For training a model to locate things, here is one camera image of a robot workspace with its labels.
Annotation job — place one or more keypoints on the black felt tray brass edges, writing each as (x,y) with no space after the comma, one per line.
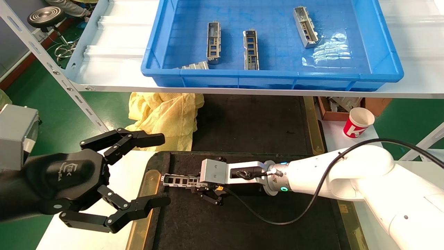
(249,121)

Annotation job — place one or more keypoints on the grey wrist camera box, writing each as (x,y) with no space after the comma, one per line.
(215,172)
(15,135)

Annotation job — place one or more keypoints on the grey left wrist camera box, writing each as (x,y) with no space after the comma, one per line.
(15,135)

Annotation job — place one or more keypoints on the brown cardboard box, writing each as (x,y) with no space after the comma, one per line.
(378,104)

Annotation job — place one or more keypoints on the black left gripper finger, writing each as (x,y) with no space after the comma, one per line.
(145,139)
(152,201)

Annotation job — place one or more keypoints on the metal parts pile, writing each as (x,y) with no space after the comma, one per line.
(343,103)

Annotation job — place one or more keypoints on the clear plastic bag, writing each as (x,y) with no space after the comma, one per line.
(327,50)

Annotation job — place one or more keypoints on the grey metal bracket part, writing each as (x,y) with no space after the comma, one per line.
(305,26)
(213,42)
(180,180)
(250,49)
(196,65)

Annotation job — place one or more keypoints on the pale yellow cloth bundle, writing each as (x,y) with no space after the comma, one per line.
(4,98)

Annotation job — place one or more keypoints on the crumpled yellow garment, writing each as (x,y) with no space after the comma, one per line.
(163,118)

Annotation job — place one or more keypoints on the perforated white shelf post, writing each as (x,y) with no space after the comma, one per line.
(45,57)
(430,139)

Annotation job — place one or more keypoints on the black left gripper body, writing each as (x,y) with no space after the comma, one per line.
(66,177)

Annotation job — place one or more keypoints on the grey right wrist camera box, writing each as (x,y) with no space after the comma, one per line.
(215,172)

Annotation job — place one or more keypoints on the blue plastic bin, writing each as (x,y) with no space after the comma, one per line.
(277,78)

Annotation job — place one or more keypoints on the black conveyor mat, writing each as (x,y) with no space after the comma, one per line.
(208,229)

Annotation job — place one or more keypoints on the red and white paper cup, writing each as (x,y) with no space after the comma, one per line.
(357,123)

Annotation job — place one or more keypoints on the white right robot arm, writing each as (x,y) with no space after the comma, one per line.
(364,173)

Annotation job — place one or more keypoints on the black stool chrome base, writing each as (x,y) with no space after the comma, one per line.
(47,17)

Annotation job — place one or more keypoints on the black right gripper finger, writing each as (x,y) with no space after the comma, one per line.
(213,198)
(220,159)

